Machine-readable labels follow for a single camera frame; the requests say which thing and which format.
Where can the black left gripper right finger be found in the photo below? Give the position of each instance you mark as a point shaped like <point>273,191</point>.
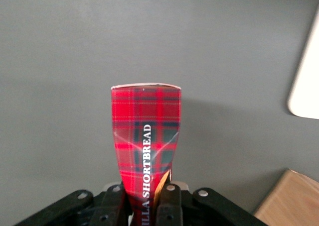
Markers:
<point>199,208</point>

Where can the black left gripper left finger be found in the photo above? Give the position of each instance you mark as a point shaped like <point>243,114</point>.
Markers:
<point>82,208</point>

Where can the red tartan cookie box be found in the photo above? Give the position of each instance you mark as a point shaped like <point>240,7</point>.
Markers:
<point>147,111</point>

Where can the wooden two-drawer cabinet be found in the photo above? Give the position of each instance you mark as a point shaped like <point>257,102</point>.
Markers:
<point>291,201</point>

